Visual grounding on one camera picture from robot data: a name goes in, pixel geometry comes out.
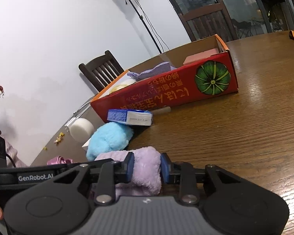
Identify light blue fluffy plush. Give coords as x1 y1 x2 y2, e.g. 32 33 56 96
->
86 122 134 161

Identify lilac fluffy towel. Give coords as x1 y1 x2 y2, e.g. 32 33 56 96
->
93 146 162 197

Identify white foam ball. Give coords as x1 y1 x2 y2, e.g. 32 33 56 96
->
69 118 95 144

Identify pink flower vase wrap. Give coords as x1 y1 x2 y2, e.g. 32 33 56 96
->
5 141 27 168

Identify white wedge box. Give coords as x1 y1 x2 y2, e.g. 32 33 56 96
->
82 138 90 151

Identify purple satin scrunchie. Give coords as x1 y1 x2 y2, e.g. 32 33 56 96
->
46 156 74 165

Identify blue white tissue pack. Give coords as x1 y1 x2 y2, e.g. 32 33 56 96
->
107 109 153 126

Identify small yellow candies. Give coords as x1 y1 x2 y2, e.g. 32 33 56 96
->
42 132 65 151

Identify yellow plush toy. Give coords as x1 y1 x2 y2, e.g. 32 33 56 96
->
109 79 136 93

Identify dark wooden chair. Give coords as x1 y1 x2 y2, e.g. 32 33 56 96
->
78 50 124 92

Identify red cardboard box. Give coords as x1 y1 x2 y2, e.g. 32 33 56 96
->
91 34 238 121

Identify purple cloth in box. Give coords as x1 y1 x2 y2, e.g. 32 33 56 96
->
127 61 176 81

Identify pink sponge block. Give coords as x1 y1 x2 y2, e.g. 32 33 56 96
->
183 48 219 65

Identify wooden chair by window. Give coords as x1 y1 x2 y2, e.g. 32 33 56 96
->
178 0 238 42

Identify white charger with cable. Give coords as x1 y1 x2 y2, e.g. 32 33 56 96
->
64 101 91 129

